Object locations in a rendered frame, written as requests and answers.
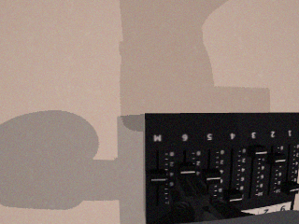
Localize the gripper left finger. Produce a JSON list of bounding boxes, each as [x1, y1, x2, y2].
[[150, 176, 196, 224]]

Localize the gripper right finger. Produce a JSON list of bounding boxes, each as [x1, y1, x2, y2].
[[187, 177, 255, 222]]

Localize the black lighting desk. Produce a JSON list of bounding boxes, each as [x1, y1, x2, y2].
[[145, 112, 299, 224]]

